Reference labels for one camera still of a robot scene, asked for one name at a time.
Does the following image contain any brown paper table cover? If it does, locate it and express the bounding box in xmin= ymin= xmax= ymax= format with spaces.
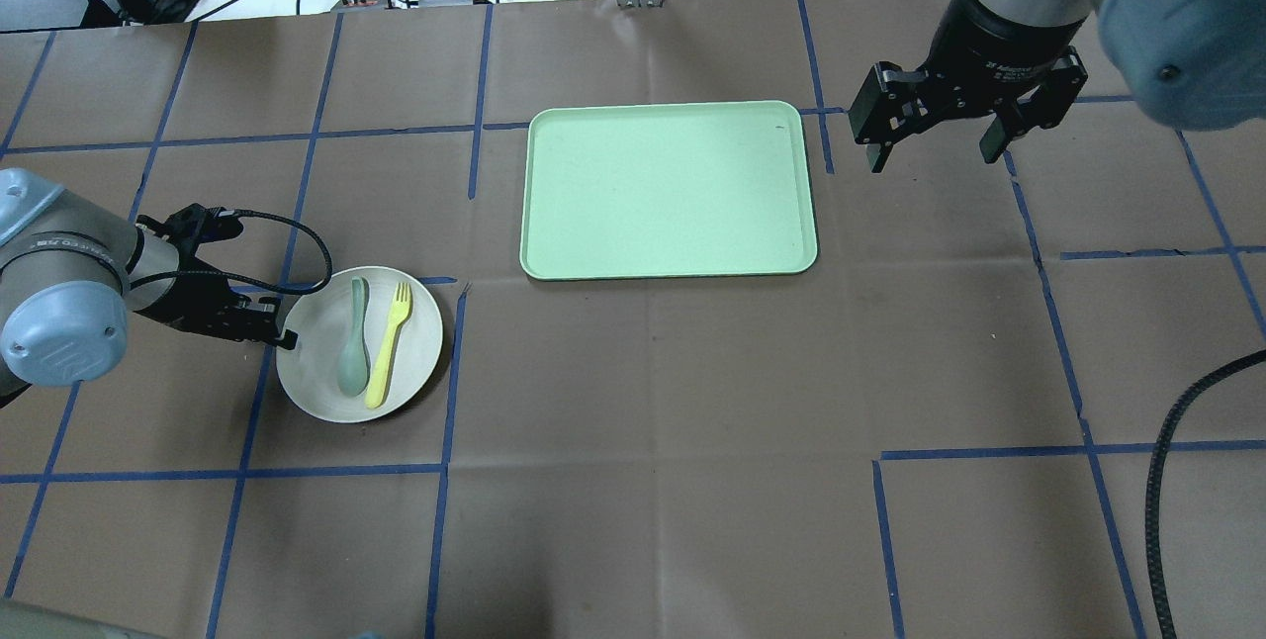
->
xmin=3 ymin=0 xmax=1263 ymax=638

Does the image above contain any yellow plastic fork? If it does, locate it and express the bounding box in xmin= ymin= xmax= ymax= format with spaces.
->
xmin=363 ymin=280 xmax=411 ymax=410

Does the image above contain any grey-green plastic spoon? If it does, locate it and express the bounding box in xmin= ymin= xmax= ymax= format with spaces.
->
xmin=335 ymin=277 xmax=370 ymax=399

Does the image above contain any cream round plate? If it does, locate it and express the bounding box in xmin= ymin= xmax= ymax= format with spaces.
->
xmin=277 ymin=266 xmax=444 ymax=424

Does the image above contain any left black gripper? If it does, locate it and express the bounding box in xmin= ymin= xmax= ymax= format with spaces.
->
xmin=135 ymin=206 xmax=298 ymax=351

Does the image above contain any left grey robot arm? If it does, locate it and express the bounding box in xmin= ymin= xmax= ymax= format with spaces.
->
xmin=1 ymin=167 xmax=299 ymax=404

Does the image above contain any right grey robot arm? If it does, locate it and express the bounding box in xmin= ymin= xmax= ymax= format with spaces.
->
xmin=849 ymin=0 xmax=1265 ymax=173

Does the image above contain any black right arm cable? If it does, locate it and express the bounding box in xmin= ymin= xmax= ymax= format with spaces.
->
xmin=1144 ymin=351 xmax=1266 ymax=639

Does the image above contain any light green plastic tray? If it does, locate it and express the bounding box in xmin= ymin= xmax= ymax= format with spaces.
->
xmin=519 ymin=101 xmax=819 ymax=280

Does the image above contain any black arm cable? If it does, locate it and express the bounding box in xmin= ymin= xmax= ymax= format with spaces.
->
xmin=179 ymin=210 xmax=334 ymax=296
xmin=1144 ymin=351 xmax=1266 ymax=639

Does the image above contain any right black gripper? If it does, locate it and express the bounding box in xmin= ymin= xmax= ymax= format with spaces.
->
xmin=849 ymin=14 xmax=1087 ymax=175

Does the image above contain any grey usb hub left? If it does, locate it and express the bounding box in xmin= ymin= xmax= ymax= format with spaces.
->
xmin=330 ymin=0 xmax=392 ymax=13

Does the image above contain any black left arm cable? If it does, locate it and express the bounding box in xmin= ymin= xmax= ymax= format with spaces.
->
xmin=179 ymin=210 xmax=334 ymax=296

